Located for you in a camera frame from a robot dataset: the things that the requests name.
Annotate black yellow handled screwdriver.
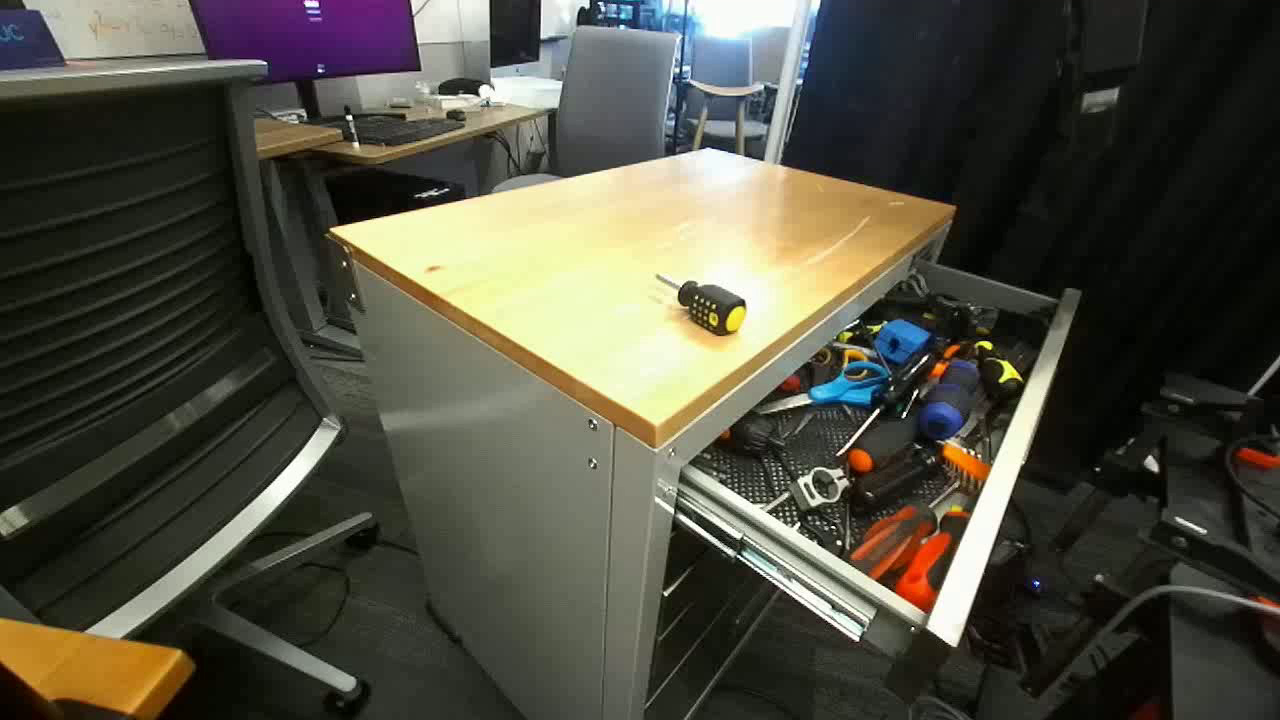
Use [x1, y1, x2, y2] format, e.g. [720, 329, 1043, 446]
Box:
[652, 273, 754, 340]

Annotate black orange handled screwdriver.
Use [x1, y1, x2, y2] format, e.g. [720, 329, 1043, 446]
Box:
[839, 431, 996, 517]

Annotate grey cable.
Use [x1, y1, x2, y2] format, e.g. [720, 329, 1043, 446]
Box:
[1036, 576, 1280, 714]

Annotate grey upholstered office chair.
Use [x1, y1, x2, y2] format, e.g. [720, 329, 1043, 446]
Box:
[493, 24, 685, 195]

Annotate grey tool cabinet wooden top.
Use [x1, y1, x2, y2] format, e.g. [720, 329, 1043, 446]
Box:
[330, 143, 962, 720]

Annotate orange handled pliers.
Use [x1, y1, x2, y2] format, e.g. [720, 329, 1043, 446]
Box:
[847, 499, 965, 617]

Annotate blue handled screwdriver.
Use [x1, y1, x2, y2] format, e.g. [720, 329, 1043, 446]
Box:
[917, 355, 983, 446]

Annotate black curtain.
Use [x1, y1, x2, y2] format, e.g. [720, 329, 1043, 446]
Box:
[786, 0, 1280, 474]

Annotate yellow black hand tool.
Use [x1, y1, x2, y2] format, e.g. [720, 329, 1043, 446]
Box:
[969, 335, 1029, 396]

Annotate small blue plastic box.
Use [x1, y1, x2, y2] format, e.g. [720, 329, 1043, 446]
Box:
[873, 317, 937, 370]

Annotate blue handled scissors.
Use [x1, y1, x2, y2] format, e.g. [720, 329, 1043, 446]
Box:
[757, 355, 896, 422]

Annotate monitor with purple screen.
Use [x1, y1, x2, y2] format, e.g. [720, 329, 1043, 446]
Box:
[189, 0, 424, 87]

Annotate black mesh office chair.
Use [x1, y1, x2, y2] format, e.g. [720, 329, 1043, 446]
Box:
[0, 55, 383, 718]

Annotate grey metal tool drawer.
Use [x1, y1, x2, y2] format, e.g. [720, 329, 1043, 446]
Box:
[657, 258, 1086, 651]

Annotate long wooden office desk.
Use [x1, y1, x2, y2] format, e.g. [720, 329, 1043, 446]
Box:
[254, 99, 551, 173]

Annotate wooden armed chair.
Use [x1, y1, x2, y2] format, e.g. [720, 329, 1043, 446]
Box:
[685, 31, 792, 157]

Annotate wooden work table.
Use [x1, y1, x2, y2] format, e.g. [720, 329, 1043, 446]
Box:
[0, 617, 200, 720]

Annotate black keyboard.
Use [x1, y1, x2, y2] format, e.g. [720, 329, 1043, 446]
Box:
[349, 113, 471, 150]

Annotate small purple screen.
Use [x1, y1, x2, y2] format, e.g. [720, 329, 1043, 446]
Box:
[0, 4, 70, 73]

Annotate dark switched-off monitor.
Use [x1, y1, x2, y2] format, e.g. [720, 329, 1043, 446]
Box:
[483, 0, 543, 73]

